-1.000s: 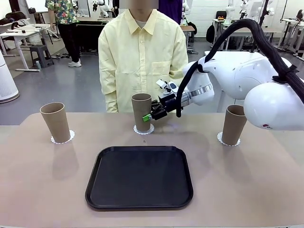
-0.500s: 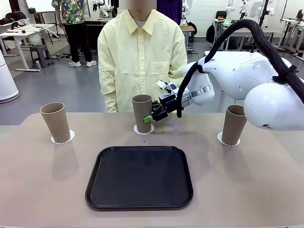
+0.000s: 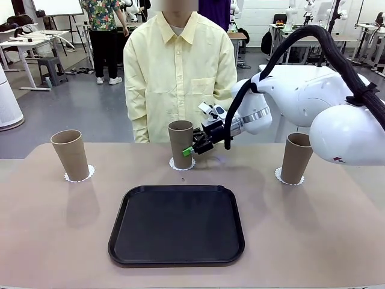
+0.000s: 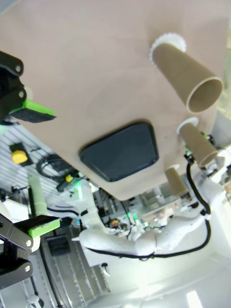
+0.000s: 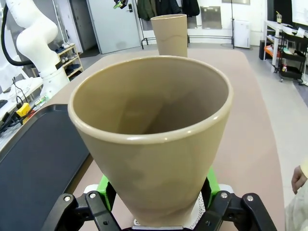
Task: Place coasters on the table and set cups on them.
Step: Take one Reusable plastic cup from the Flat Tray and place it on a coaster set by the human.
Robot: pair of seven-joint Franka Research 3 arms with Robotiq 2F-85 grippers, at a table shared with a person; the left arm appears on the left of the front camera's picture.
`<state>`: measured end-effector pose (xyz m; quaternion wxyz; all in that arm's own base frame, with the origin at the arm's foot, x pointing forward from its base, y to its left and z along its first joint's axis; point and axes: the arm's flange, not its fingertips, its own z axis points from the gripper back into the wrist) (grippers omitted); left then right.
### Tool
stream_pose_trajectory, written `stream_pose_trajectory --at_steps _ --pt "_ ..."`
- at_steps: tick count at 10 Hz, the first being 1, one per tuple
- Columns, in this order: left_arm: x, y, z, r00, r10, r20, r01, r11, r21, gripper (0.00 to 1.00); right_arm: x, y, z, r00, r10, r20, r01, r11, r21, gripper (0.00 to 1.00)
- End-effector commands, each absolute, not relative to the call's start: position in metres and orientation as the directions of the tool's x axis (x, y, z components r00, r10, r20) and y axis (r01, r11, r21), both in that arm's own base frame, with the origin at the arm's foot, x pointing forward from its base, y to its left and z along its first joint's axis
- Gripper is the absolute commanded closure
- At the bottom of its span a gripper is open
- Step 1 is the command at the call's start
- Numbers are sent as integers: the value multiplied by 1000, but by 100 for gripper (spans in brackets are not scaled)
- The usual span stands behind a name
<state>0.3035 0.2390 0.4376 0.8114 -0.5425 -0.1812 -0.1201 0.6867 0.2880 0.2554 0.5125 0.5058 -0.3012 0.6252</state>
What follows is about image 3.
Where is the grey plastic stool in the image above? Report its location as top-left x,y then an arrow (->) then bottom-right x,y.
37,57 -> 69,88

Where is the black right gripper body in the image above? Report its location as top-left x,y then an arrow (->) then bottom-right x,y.
200,119 -> 232,143

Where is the white paper doily coaster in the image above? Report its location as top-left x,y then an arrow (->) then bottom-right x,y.
168,156 -> 197,172
274,167 -> 306,186
64,164 -> 96,184

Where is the white cylindrical air purifier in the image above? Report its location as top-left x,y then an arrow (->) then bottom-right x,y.
0,64 -> 25,132

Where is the person's right forearm yellow sleeve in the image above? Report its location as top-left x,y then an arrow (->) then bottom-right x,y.
128,99 -> 150,144

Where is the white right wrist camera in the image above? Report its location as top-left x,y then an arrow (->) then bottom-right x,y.
197,102 -> 226,122

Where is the black plastic tray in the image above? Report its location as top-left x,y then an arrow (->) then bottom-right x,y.
107,184 -> 246,267

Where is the whiteboard on easel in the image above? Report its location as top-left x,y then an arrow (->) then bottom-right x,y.
31,0 -> 91,60

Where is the black camera stand pole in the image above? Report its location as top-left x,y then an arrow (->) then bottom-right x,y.
315,0 -> 347,69

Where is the white desk with black frame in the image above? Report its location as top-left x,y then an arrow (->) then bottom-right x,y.
350,22 -> 385,73

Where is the person in yellow shirt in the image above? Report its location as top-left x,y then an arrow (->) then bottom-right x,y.
123,0 -> 238,144

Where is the person in purple top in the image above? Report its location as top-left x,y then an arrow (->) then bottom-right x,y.
198,0 -> 233,33

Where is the small wooden table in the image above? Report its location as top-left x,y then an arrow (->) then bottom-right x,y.
230,32 -> 248,58

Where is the black right arm cable sleeve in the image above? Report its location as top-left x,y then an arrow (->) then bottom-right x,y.
224,25 -> 385,151

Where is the brown paper cup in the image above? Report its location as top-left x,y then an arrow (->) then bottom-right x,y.
281,132 -> 315,185
50,129 -> 90,183
167,120 -> 195,169

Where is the person in floral shirt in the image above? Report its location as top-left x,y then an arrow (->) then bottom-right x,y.
80,0 -> 129,85

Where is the white desk with clutter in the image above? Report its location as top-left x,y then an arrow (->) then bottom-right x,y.
0,30 -> 70,91

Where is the grey background desk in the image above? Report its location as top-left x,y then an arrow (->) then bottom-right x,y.
279,33 -> 356,66

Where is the black backpack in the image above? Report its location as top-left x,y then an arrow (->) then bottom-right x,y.
260,30 -> 273,55

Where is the black bag on desk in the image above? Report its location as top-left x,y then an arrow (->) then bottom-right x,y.
5,14 -> 34,30

